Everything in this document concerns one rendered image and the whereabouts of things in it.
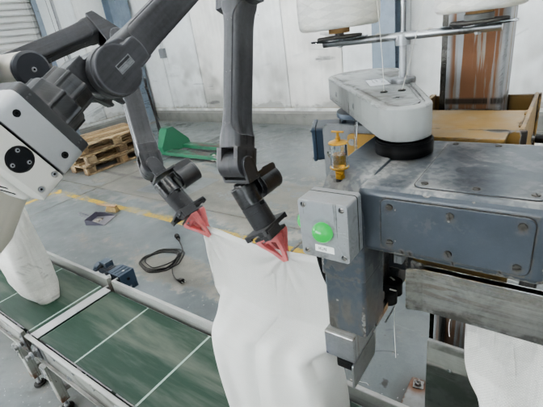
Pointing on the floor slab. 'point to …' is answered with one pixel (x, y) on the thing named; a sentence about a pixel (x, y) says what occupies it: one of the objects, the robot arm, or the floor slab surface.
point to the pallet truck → (166, 142)
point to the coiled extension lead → (166, 263)
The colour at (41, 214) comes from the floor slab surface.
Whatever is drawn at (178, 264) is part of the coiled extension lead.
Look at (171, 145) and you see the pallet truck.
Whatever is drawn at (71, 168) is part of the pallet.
